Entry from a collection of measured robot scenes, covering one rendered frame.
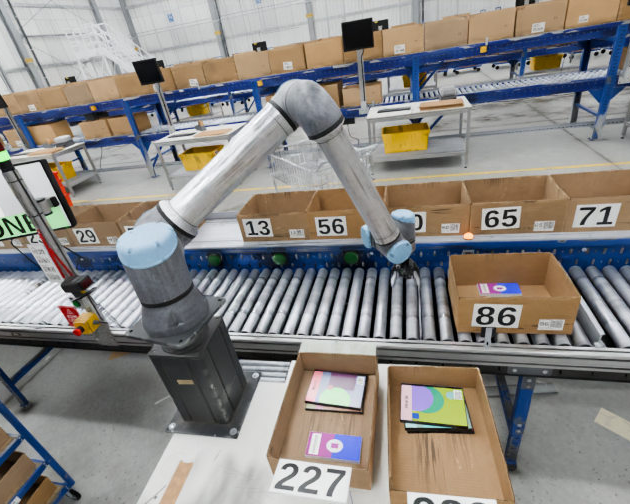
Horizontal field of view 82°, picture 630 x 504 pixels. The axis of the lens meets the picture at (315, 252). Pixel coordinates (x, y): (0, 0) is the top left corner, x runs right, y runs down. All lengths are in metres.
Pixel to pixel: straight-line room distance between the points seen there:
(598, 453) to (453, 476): 1.19
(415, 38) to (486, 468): 5.61
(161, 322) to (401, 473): 0.77
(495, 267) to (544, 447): 0.92
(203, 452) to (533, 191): 1.87
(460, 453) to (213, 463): 0.72
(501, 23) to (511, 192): 4.33
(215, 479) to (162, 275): 0.62
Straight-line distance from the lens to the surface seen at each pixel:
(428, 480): 1.17
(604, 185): 2.27
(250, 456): 1.28
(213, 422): 1.37
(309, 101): 1.04
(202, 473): 1.31
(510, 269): 1.74
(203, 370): 1.17
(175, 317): 1.08
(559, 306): 1.52
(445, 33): 6.16
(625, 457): 2.31
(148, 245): 1.00
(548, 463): 2.17
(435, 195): 2.08
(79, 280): 1.81
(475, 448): 1.23
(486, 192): 2.11
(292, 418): 1.30
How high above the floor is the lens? 1.80
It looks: 30 degrees down
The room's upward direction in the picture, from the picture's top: 10 degrees counter-clockwise
